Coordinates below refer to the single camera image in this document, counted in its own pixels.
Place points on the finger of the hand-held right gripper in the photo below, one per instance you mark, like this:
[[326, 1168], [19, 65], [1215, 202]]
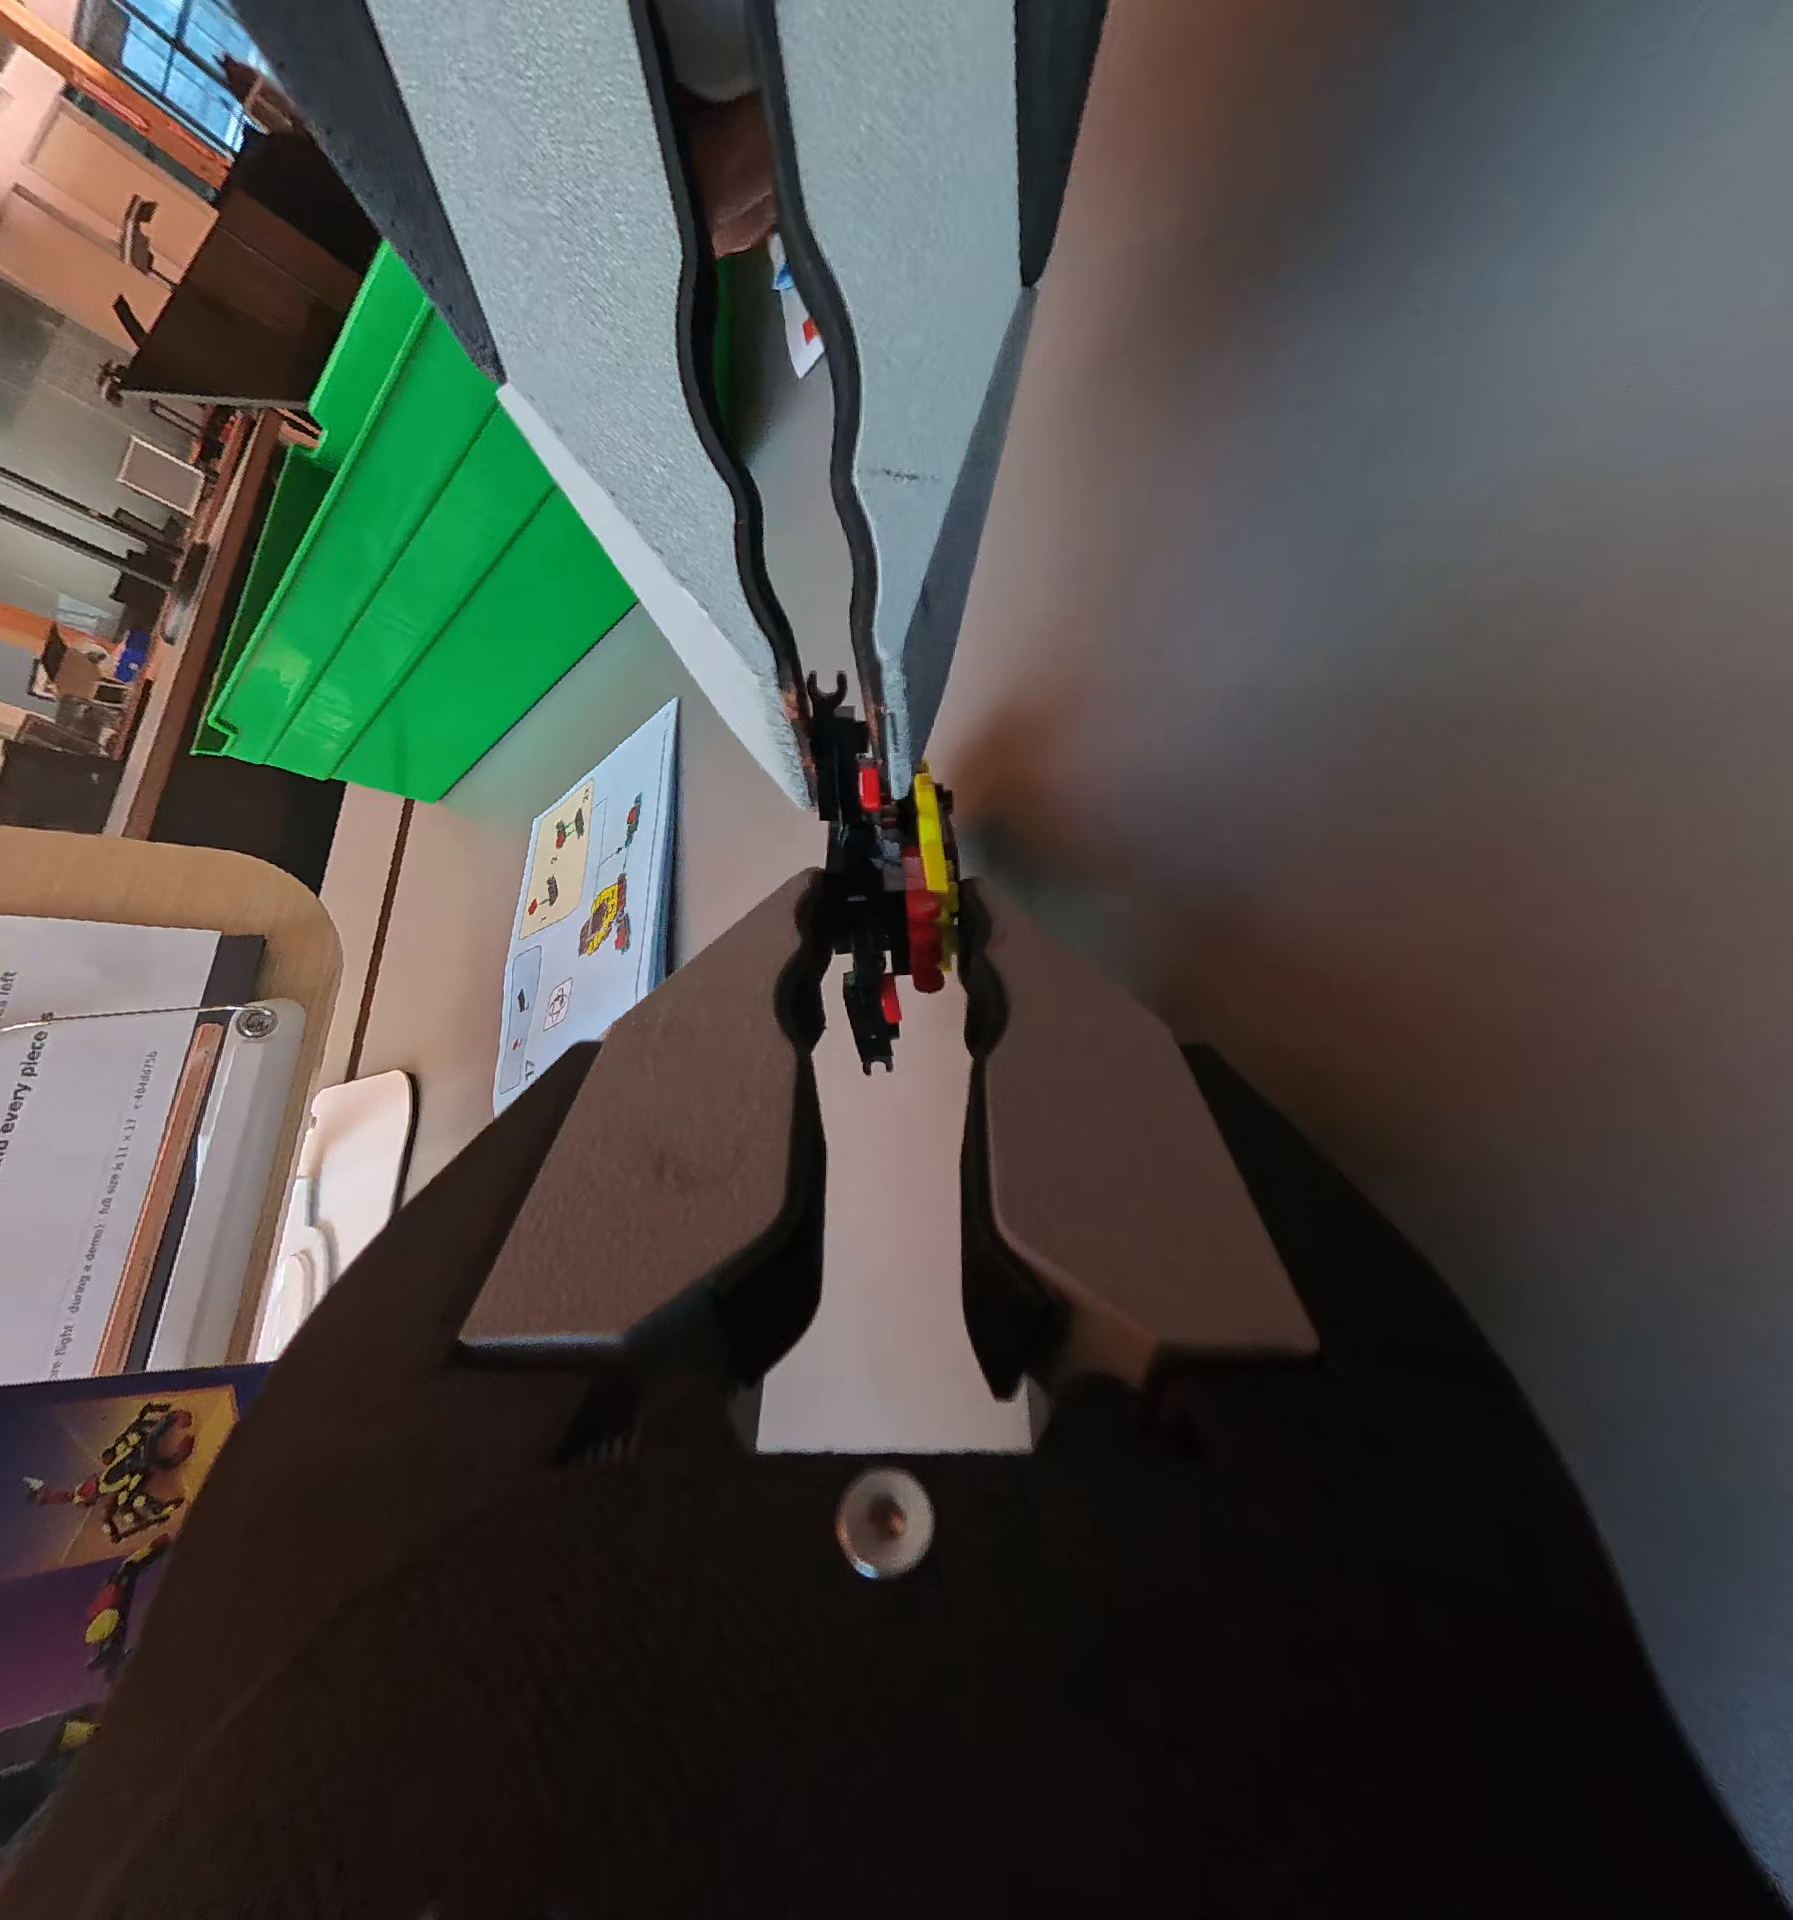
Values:
[[581, 299], [911, 224]]

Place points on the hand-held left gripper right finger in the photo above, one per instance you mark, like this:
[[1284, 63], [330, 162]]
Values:
[[1138, 1200]]

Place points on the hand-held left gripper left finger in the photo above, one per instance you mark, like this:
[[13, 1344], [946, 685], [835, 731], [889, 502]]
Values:
[[641, 1171]]

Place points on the lego instruction booklet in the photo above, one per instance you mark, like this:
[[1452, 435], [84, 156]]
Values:
[[597, 901]]

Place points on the black red yellow lego model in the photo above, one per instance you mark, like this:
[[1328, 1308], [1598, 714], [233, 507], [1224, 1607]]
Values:
[[896, 886]]

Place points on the purple lego set box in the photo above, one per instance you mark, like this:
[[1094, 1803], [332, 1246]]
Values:
[[26, 1575]]

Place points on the small printed paper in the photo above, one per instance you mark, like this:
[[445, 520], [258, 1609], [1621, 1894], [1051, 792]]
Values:
[[803, 337]]

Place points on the dark wooden desk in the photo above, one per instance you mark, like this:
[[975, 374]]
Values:
[[252, 286]]

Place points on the white rounded board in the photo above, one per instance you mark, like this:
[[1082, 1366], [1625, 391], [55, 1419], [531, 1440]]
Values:
[[364, 1140]]

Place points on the green plastic bin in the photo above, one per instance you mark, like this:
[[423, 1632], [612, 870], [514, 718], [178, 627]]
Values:
[[416, 601]]

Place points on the pale metal bar with screw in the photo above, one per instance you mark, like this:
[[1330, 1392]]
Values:
[[252, 1110]]

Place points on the wooden board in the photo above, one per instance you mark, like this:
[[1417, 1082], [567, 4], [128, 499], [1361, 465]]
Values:
[[160, 886]]

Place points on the printed instruction sheet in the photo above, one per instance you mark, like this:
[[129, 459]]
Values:
[[57, 1171]]

